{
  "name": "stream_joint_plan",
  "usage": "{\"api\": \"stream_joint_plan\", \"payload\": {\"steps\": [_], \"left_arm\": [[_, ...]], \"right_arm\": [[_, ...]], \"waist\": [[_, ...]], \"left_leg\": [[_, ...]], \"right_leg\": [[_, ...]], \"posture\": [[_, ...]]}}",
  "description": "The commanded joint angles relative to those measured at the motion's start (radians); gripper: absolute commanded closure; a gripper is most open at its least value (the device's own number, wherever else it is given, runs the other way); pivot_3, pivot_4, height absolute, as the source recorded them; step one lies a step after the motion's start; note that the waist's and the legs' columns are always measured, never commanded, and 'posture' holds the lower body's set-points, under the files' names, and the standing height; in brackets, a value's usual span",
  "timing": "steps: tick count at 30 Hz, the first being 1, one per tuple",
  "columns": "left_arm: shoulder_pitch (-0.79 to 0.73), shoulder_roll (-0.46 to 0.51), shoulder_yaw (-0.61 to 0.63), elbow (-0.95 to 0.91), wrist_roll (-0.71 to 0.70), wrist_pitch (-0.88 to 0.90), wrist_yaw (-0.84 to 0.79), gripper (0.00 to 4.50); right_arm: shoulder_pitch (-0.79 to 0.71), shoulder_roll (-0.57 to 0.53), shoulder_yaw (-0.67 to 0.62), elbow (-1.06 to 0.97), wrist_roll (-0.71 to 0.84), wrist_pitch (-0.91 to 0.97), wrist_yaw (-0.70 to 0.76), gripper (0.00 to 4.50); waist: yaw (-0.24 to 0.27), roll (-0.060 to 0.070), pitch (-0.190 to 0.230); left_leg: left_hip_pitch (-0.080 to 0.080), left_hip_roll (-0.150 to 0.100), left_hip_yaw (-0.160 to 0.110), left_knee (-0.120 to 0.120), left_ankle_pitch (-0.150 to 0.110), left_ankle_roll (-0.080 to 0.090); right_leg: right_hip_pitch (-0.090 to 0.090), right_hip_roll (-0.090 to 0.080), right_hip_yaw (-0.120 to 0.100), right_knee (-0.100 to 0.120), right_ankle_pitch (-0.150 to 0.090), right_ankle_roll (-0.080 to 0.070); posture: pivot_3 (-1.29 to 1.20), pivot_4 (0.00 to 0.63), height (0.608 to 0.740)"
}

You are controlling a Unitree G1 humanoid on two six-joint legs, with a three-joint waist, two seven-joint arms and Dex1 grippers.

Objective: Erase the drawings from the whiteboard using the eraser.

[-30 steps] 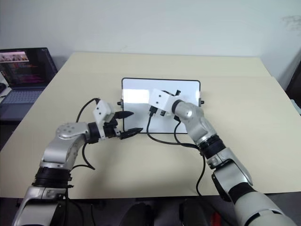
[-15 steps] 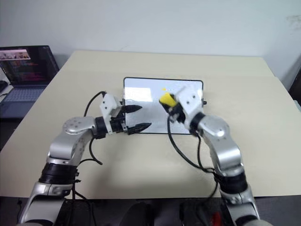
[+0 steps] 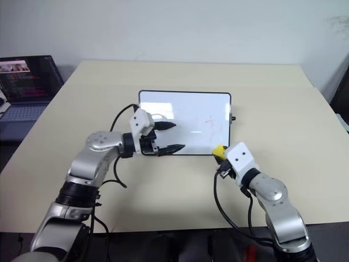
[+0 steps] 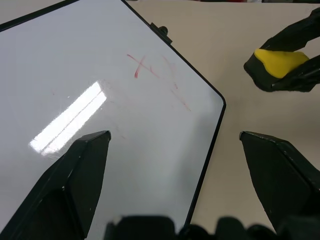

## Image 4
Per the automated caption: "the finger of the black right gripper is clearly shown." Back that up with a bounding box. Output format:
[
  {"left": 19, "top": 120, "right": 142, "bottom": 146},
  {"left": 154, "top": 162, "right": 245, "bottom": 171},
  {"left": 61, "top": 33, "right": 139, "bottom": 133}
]
[
  {"left": 259, "top": 6, "right": 320, "bottom": 53},
  {"left": 271, "top": 53, "right": 320, "bottom": 93}
]

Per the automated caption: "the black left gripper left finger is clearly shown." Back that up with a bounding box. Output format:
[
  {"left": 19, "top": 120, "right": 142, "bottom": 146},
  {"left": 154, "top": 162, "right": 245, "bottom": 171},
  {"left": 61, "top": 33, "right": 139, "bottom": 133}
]
[{"left": 0, "top": 130, "right": 112, "bottom": 240}]

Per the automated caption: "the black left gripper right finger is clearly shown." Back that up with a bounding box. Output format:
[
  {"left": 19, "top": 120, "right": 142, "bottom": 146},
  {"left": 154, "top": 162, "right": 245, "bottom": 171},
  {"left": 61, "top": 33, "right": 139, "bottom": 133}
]
[{"left": 239, "top": 130, "right": 320, "bottom": 235}]

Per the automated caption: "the yellow and black eraser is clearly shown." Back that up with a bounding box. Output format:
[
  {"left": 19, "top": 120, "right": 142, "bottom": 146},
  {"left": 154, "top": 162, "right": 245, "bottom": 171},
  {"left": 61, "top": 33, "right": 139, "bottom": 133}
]
[{"left": 243, "top": 48, "right": 316, "bottom": 93}]

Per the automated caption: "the black-framed tabletop whiteboard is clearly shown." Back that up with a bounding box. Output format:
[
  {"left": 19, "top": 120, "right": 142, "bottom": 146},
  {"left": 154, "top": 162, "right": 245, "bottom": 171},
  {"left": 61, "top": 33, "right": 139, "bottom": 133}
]
[{"left": 0, "top": 0, "right": 227, "bottom": 240}]

